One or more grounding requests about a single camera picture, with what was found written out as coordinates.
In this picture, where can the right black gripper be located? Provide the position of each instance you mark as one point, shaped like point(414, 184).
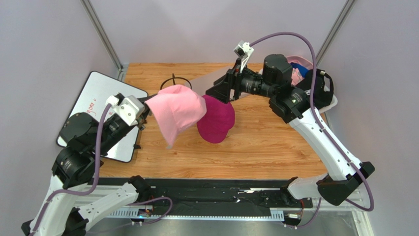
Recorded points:
point(234, 84)

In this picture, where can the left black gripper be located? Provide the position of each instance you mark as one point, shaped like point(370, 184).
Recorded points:
point(144, 100)

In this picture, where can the magenta baseball cap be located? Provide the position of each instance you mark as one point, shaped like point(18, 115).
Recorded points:
point(219, 119)

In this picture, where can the pink bucket hat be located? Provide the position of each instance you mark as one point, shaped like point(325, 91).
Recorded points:
point(176, 108)

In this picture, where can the black NY baseball cap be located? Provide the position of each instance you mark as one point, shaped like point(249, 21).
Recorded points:
point(322, 98)

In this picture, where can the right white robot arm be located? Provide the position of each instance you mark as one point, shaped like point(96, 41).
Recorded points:
point(345, 172)

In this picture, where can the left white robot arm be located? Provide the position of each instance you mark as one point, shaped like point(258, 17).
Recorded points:
point(76, 168)

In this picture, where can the grey flat board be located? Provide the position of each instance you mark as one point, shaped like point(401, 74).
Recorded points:
point(205, 82)

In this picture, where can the light pink cap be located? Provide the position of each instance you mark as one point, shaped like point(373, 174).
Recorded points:
point(306, 63)

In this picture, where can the blue hat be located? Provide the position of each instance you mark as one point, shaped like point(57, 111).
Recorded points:
point(300, 70)

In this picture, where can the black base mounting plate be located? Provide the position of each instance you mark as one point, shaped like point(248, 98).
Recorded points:
point(222, 197)

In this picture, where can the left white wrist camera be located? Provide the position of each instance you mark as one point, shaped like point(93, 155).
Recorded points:
point(128, 108)

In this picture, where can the black wire hat stand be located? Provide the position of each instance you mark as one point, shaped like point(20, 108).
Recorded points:
point(175, 80)

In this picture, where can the aluminium frame rail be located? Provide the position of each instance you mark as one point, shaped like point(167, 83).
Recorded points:
point(154, 220)

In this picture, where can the left corner aluminium post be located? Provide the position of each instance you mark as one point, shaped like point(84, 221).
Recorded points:
point(89, 8)

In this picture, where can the corner aluminium post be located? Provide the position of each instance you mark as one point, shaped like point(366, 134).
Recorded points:
point(89, 8)
point(334, 30)

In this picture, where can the right corner aluminium post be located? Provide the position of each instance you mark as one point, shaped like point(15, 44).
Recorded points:
point(334, 30)

